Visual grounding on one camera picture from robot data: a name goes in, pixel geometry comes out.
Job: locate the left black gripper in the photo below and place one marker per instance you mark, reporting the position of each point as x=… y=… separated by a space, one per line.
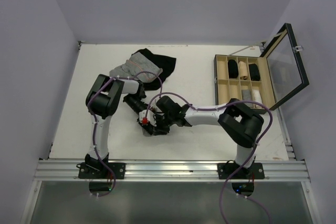
x=146 y=127

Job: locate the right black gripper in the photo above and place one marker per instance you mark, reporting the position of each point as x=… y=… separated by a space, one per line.
x=158 y=129

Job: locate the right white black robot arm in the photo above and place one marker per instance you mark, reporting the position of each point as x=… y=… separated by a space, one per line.
x=239 y=121

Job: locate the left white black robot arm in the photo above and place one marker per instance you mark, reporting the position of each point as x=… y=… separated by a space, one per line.
x=102 y=102

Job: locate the striped grey underwear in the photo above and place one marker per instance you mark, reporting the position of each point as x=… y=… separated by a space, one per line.
x=138 y=67

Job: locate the black rolled underwear left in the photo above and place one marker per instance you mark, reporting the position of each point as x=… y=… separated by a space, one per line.
x=232 y=69

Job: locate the black rolled underwear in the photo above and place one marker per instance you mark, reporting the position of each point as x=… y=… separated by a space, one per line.
x=232 y=69
x=254 y=72

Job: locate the grey rolled underwear in box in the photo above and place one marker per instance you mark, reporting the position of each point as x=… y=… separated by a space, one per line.
x=247 y=95

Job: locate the beige rolled underwear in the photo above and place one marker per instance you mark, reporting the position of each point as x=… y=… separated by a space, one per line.
x=243 y=71

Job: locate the white rolled underwear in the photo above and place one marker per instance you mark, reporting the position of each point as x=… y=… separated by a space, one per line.
x=257 y=98

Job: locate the black rolled underwear right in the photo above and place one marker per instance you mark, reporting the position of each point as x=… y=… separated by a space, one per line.
x=254 y=72

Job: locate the wooden compartment box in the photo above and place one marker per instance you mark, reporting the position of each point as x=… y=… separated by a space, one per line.
x=227 y=88

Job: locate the glass box lid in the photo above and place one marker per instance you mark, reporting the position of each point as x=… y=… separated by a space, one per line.
x=281 y=68

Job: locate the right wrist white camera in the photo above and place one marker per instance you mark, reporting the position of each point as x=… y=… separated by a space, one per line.
x=147 y=117

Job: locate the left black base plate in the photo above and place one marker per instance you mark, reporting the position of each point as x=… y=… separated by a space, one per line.
x=85 y=172

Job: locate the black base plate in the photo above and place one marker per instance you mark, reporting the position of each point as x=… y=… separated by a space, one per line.
x=256 y=171
x=85 y=172

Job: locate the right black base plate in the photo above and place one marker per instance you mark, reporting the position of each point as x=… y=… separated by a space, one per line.
x=256 y=171

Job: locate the aluminium mounting rail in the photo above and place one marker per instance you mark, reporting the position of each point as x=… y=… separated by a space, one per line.
x=65 y=170

